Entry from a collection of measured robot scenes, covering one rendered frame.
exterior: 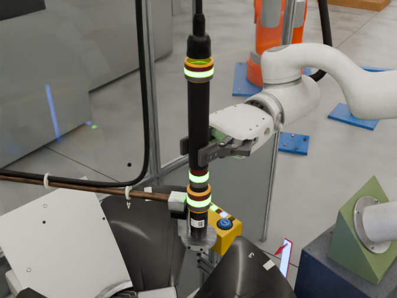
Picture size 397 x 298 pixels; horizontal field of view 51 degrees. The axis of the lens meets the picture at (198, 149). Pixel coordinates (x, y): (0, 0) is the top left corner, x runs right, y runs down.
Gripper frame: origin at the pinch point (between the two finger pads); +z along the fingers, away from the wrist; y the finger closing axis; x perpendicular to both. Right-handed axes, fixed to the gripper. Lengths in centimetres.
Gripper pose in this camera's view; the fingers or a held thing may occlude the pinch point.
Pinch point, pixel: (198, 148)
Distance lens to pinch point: 69.8
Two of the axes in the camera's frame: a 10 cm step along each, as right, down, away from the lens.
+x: 0.0, -8.4, -5.5
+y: -6.9, -4.0, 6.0
